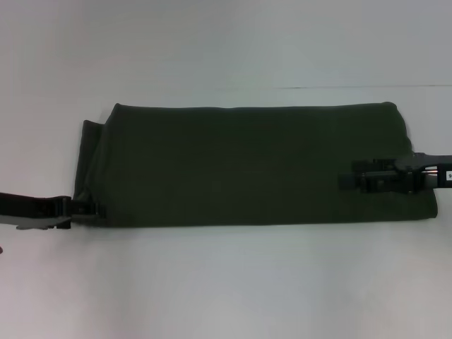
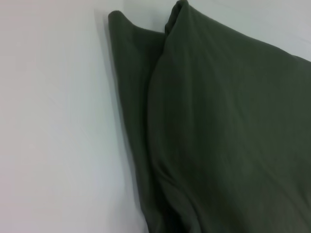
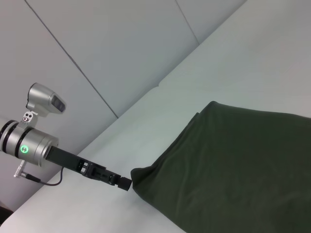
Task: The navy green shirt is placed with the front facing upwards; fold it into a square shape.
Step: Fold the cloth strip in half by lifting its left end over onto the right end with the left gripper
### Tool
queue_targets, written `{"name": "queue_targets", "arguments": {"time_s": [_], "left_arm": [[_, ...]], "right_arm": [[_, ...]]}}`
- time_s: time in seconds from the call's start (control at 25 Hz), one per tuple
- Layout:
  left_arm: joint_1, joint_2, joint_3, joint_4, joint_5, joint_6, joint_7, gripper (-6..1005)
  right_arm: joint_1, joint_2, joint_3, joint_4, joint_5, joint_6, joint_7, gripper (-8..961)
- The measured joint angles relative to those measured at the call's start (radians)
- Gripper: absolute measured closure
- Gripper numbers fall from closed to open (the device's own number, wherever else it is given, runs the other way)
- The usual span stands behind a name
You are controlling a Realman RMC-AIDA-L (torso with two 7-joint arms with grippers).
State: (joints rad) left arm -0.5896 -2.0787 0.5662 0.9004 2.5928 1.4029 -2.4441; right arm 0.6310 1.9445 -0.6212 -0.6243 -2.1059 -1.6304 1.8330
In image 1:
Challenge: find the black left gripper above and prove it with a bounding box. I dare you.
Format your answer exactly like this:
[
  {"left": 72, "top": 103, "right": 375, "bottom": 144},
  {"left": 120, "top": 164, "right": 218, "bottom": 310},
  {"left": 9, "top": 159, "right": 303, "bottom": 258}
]
[{"left": 0, "top": 192, "right": 108, "bottom": 231}]

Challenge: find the dark green t-shirt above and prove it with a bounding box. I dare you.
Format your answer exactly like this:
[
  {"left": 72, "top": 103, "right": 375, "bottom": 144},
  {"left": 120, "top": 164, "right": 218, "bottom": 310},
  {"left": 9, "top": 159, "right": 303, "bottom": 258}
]
[{"left": 72, "top": 101, "right": 439, "bottom": 230}]

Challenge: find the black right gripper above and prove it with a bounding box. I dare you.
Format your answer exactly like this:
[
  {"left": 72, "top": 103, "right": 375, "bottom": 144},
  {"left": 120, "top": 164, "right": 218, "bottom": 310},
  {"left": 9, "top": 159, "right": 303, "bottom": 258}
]
[{"left": 338, "top": 152, "right": 452, "bottom": 195}]

